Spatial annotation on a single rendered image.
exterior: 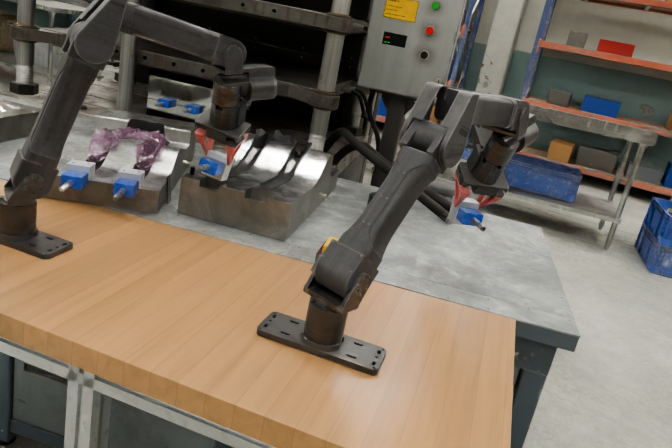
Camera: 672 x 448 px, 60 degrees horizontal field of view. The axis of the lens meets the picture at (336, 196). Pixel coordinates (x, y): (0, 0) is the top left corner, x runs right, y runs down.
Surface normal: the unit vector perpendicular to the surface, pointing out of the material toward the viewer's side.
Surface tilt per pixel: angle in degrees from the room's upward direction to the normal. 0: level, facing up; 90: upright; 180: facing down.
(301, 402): 0
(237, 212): 90
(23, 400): 90
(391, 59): 90
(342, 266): 52
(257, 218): 90
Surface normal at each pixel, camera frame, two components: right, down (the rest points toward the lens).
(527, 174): -0.36, 0.26
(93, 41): 0.52, 0.35
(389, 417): 0.18, -0.94
